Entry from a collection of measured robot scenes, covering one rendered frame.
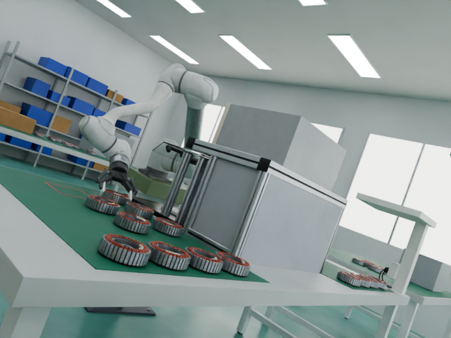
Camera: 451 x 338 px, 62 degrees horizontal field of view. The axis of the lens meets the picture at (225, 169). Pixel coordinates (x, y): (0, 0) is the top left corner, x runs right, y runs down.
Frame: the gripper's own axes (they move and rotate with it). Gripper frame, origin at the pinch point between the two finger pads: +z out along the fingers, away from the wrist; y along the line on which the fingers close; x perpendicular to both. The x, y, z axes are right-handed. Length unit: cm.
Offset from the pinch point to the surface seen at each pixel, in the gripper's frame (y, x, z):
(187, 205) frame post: -23.7, 16.5, 13.5
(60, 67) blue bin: 60, -214, -597
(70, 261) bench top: 21, 42, 77
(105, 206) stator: 8.9, 17.3, 29.5
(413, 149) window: -443, 23, -302
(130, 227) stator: 3, 24, 44
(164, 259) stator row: 0, 39, 68
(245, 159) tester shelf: -30, 48, 20
